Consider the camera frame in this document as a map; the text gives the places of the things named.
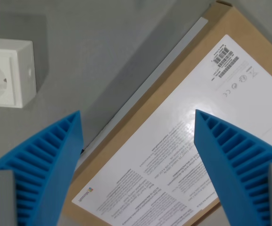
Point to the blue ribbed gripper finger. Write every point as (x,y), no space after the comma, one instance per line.
(223,160)
(55,164)

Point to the white printed box label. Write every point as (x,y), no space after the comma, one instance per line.
(185,141)

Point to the brown cardboard box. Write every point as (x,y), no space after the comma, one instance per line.
(173,99)

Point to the white wall socket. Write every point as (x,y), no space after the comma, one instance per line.
(6,73)

